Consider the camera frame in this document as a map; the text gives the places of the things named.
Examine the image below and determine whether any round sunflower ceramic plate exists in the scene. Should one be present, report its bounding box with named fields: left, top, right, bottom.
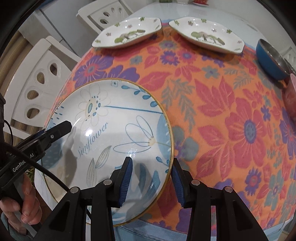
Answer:
left=40, top=78, right=174, bottom=226

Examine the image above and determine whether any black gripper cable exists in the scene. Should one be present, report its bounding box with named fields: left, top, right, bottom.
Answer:
left=0, top=120, right=72, bottom=193

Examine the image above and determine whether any white chair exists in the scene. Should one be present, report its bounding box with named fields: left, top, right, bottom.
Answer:
left=4, top=36, right=80, bottom=127
left=76, top=0, right=133, bottom=34

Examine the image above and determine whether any floral orange towel mat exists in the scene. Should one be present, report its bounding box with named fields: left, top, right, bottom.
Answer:
left=57, top=24, right=295, bottom=240

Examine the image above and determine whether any white chair near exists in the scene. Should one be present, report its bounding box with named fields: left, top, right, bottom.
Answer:
left=4, top=36, right=80, bottom=127

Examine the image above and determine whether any white chair far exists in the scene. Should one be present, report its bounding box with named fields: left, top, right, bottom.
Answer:
left=76, top=0, right=133, bottom=34

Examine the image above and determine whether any blue steel-lined bowl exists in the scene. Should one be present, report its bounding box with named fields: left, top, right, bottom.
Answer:
left=256, top=39, right=290, bottom=80

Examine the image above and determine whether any square forest plate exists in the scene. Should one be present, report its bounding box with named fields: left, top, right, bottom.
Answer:
left=169, top=16, right=245, bottom=55
left=92, top=16, right=162, bottom=49

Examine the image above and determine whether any red lidded teacup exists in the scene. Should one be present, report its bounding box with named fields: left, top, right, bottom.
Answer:
left=193, top=0, right=208, bottom=6

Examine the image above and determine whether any pink steel-lined bowl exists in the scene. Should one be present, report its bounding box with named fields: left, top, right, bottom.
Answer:
left=283, top=74, right=296, bottom=118

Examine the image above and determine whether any person's left hand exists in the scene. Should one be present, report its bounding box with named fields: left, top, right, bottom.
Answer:
left=1, top=174, right=42, bottom=235

